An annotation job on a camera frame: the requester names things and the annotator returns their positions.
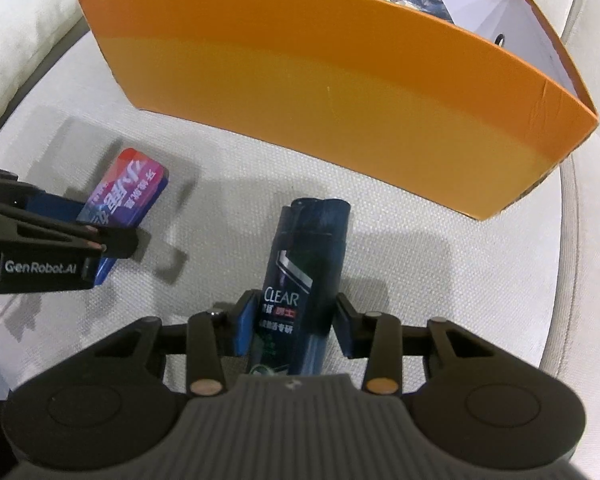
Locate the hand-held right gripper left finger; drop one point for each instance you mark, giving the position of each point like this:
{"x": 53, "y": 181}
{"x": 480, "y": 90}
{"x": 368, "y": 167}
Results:
{"x": 244, "y": 325}

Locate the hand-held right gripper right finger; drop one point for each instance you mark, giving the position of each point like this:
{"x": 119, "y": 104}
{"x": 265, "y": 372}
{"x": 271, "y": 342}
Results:
{"x": 345, "y": 330}

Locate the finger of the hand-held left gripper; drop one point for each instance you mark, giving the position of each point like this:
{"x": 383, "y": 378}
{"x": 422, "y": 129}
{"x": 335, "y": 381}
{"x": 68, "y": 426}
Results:
{"x": 55, "y": 232}
{"x": 55, "y": 207}

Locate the pink and blue floss packet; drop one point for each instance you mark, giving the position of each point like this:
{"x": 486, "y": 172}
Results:
{"x": 125, "y": 185}

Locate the dark green shampoo bottle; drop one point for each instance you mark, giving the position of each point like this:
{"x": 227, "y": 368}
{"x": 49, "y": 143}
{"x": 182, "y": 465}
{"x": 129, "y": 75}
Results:
{"x": 300, "y": 270}

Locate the orange cardboard box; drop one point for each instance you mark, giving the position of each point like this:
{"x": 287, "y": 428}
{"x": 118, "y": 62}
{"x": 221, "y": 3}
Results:
{"x": 330, "y": 110}

